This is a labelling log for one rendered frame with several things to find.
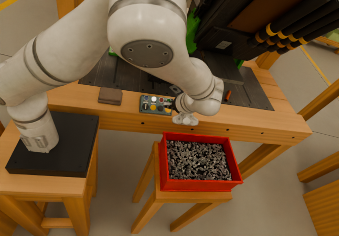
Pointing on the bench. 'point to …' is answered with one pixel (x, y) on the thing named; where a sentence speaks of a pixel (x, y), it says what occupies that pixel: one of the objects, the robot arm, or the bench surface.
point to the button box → (153, 104)
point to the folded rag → (110, 96)
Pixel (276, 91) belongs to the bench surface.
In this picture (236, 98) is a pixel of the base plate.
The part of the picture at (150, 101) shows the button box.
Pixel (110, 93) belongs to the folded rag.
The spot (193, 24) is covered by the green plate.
